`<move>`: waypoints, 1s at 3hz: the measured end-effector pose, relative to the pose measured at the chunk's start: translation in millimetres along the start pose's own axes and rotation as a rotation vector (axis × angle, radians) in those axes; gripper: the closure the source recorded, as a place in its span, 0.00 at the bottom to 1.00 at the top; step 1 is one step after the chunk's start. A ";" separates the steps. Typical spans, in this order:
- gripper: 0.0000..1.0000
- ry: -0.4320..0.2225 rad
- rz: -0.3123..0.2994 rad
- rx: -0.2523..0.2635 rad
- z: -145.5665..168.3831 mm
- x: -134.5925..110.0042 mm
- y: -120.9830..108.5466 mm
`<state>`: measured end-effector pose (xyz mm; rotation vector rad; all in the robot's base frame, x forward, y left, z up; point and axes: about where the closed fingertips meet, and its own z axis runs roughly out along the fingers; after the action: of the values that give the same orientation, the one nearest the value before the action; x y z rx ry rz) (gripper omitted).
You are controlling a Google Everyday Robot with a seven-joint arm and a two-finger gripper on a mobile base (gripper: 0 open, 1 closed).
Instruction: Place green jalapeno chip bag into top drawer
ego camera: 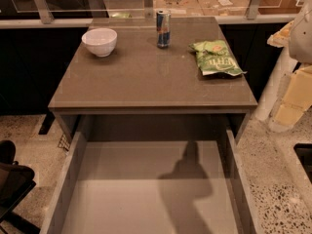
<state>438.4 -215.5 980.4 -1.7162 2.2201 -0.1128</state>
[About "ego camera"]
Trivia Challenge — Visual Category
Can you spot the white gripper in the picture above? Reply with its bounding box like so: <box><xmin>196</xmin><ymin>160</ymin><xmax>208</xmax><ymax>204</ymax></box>
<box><xmin>268</xmin><ymin>65</ymin><xmax>312</xmax><ymax>133</ymax></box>

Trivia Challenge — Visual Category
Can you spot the green jalapeno chip bag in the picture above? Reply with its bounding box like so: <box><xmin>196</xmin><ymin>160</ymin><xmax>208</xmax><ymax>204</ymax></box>
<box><xmin>189</xmin><ymin>40</ymin><xmax>244</xmax><ymax>77</ymax></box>

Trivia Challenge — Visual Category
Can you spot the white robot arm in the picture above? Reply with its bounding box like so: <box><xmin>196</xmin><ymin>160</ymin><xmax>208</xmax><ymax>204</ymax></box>
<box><xmin>267</xmin><ymin>0</ymin><xmax>312</xmax><ymax>133</ymax></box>

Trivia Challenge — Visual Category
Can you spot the grey cabinet with top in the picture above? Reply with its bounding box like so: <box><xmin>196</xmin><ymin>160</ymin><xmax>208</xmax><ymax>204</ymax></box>
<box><xmin>49</xmin><ymin>17</ymin><xmax>257</xmax><ymax>136</ymax></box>

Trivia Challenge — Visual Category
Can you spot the open grey top drawer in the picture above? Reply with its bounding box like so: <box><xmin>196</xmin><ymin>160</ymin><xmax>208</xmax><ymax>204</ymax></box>
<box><xmin>40</xmin><ymin>115</ymin><xmax>262</xmax><ymax>234</ymax></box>

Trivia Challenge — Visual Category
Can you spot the flat cardboard box right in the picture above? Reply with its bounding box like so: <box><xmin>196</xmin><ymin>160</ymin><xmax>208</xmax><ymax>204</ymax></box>
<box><xmin>198</xmin><ymin>0</ymin><xmax>250</xmax><ymax>16</ymax></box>

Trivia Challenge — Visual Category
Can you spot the flat cardboard box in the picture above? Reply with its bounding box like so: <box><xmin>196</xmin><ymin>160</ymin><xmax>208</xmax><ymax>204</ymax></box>
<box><xmin>198</xmin><ymin>0</ymin><xmax>250</xmax><ymax>16</ymax></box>
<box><xmin>153</xmin><ymin>0</ymin><xmax>203</xmax><ymax>17</ymax></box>

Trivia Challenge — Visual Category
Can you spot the flat cardboard box left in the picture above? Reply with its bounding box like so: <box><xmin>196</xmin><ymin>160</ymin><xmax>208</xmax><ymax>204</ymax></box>
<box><xmin>153</xmin><ymin>0</ymin><xmax>203</xmax><ymax>17</ymax></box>

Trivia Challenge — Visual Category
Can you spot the blue silver energy drink can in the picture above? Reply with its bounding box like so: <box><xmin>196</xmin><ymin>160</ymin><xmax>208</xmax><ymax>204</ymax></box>
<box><xmin>156</xmin><ymin>10</ymin><xmax>171</xmax><ymax>48</ymax></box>

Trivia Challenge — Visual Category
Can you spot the white ceramic bowl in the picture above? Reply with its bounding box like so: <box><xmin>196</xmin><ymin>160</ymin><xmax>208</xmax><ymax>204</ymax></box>
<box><xmin>82</xmin><ymin>28</ymin><xmax>117</xmax><ymax>57</ymax></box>

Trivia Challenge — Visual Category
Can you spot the black office chair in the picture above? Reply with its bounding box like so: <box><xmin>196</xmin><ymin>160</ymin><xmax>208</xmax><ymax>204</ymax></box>
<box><xmin>0</xmin><ymin>140</ymin><xmax>40</xmax><ymax>234</ymax></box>

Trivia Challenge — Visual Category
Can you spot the white ledge rail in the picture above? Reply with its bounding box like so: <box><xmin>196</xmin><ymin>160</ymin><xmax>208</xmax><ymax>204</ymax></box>
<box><xmin>0</xmin><ymin>14</ymin><xmax>296</xmax><ymax>29</ymax></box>

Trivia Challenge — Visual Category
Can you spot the grey metal post right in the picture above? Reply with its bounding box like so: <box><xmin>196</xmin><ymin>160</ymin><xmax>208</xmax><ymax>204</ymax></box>
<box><xmin>246</xmin><ymin>0</ymin><xmax>261</xmax><ymax>20</ymax></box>

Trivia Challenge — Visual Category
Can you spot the grey metal post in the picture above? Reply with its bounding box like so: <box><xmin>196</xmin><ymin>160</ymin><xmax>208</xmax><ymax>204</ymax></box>
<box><xmin>143</xmin><ymin>0</ymin><xmax>153</xmax><ymax>18</ymax></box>
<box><xmin>34</xmin><ymin>0</ymin><xmax>54</xmax><ymax>24</ymax></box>
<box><xmin>246</xmin><ymin>0</ymin><xmax>261</xmax><ymax>20</ymax></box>

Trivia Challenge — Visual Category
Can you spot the grey metal post middle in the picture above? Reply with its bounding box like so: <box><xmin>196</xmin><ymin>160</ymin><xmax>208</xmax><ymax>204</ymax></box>
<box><xmin>143</xmin><ymin>0</ymin><xmax>153</xmax><ymax>18</ymax></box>

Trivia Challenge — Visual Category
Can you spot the grey metal post left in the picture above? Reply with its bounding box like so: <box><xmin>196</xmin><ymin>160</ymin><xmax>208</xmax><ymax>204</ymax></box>
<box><xmin>34</xmin><ymin>0</ymin><xmax>54</xmax><ymax>24</ymax></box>

